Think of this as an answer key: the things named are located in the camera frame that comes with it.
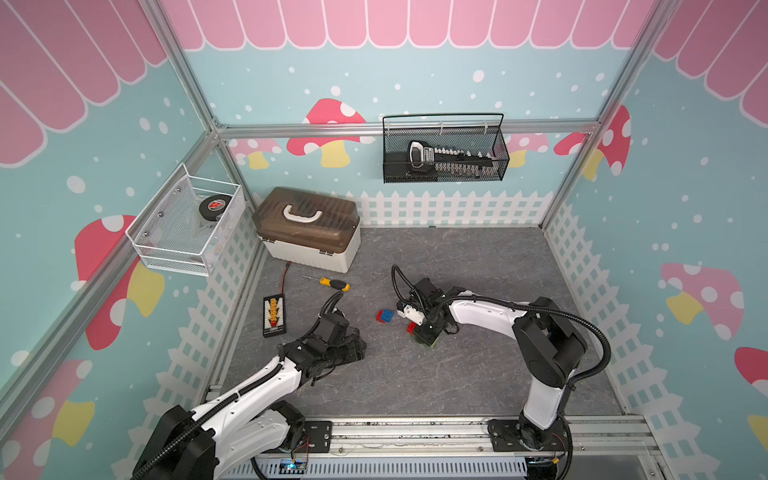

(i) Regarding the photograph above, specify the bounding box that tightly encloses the dark green long lego brick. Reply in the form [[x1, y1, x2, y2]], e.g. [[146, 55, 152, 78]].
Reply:
[[413, 333, 439, 348]]

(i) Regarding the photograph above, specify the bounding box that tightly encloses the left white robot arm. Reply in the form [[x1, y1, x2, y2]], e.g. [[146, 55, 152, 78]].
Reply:
[[132, 310, 367, 479]]

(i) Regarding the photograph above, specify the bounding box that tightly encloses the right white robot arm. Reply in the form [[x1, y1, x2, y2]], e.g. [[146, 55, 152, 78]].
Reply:
[[396, 278, 611, 452]]

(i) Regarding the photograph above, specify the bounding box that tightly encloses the brown lid storage box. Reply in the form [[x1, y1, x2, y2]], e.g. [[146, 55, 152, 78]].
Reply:
[[252, 187, 362, 273]]

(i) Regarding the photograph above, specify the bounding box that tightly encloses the green circuit board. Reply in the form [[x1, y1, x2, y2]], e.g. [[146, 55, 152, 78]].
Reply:
[[278, 459, 308, 476]]

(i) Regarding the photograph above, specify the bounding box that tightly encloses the screwdriver bit set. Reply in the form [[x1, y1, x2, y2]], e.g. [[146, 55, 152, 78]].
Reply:
[[407, 140, 498, 179]]

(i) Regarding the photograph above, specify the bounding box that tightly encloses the black tape roll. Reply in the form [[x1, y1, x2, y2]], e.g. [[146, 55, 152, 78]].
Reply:
[[198, 194, 233, 222]]

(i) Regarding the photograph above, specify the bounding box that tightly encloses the yellow handle screwdriver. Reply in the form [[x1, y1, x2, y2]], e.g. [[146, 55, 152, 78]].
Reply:
[[304, 276, 351, 292]]

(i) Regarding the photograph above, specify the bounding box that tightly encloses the black wire wall basket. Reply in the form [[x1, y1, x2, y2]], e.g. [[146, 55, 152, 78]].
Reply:
[[381, 113, 510, 183]]

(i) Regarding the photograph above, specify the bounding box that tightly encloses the white wire wall basket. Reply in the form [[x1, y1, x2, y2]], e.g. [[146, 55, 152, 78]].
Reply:
[[125, 165, 245, 277]]

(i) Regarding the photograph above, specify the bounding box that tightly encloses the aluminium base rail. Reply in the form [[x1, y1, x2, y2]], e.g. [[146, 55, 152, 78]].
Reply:
[[161, 415, 667, 480]]

